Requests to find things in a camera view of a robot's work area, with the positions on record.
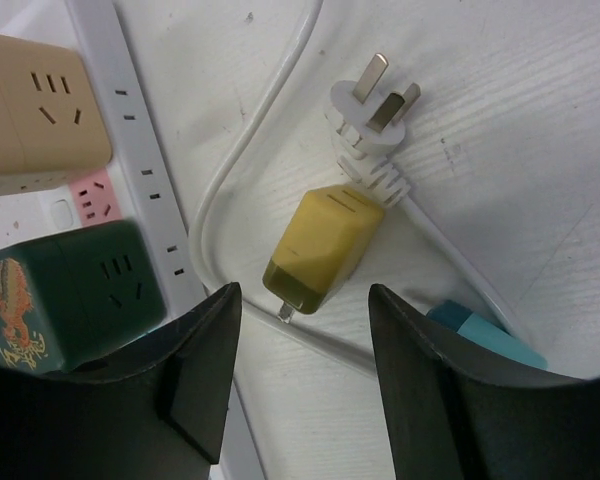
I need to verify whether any white power strip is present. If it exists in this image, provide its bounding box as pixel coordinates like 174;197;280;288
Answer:
0;1;264;479

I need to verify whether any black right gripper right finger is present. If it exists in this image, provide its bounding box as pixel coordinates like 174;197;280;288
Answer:
368;284;600;479

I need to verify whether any white three-pin plug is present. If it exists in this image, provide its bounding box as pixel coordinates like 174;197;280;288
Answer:
325;53;421;208

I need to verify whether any teal USB charger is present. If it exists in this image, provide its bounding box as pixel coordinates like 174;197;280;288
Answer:
426;300;548;370

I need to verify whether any dark green cube adapter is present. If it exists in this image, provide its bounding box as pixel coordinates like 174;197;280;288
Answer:
0;220;167;374

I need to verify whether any white power strip cord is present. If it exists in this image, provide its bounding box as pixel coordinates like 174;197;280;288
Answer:
188;0;526;374

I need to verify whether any orange cube socket adapter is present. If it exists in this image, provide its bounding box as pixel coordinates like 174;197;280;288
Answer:
0;35;112;196

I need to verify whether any yellow USB charger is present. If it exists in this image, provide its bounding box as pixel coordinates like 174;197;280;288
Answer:
262;185;385;315

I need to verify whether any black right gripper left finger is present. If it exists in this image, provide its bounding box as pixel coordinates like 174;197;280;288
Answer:
0;283;242;479

